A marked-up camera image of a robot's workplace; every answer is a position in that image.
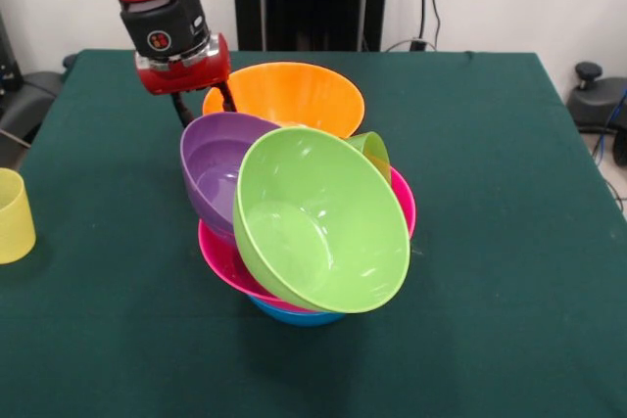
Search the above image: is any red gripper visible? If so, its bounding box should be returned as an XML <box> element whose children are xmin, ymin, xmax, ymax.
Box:
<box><xmin>135</xmin><ymin>33</ymin><xmax>239</xmax><ymax>129</ymax></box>

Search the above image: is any purple plastic bowl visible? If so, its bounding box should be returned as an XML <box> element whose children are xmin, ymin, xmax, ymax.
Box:
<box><xmin>179</xmin><ymin>112</ymin><xmax>283</xmax><ymax>243</ymax></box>

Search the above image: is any large orange plastic bowl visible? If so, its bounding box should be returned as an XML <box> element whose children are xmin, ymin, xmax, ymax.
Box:
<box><xmin>202</xmin><ymin>62</ymin><xmax>366</xmax><ymax>140</ymax></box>

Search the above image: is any pink plastic bowl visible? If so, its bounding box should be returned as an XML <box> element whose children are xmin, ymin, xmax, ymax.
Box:
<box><xmin>197</xmin><ymin>165</ymin><xmax>417</xmax><ymax>314</ymax></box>

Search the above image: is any green plastic bowl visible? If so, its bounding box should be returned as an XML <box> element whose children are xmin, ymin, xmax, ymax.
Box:
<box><xmin>232</xmin><ymin>126</ymin><xmax>411</xmax><ymax>315</ymax></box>

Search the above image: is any green plastic cup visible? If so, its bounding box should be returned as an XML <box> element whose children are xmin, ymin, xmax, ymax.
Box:
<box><xmin>345</xmin><ymin>131</ymin><xmax>392</xmax><ymax>180</ymax></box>

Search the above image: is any black equipment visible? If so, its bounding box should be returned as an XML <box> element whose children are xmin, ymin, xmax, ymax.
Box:
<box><xmin>0</xmin><ymin>11</ymin><xmax>65</xmax><ymax>148</ymax></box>

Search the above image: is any yellow plastic cup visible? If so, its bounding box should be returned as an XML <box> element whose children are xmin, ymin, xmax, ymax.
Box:
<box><xmin>0</xmin><ymin>167</ymin><xmax>37</xmax><ymax>265</ymax></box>

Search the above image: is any large blue plastic bowl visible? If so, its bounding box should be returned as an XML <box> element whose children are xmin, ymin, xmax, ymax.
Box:
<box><xmin>249</xmin><ymin>293</ymin><xmax>345</xmax><ymax>328</ymax></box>

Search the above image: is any dark green tablecloth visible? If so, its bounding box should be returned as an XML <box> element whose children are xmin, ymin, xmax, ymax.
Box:
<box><xmin>0</xmin><ymin>48</ymin><xmax>627</xmax><ymax>418</ymax></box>

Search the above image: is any black wheeled base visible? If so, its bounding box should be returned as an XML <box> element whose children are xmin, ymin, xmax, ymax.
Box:
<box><xmin>566</xmin><ymin>61</ymin><xmax>627</xmax><ymax>167</ymax></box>

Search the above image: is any blue cable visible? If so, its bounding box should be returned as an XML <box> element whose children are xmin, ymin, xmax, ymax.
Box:
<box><xmin>590</xmin><ymin>87</ymin><xmax>627</xmax><ymax>160</ymax></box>

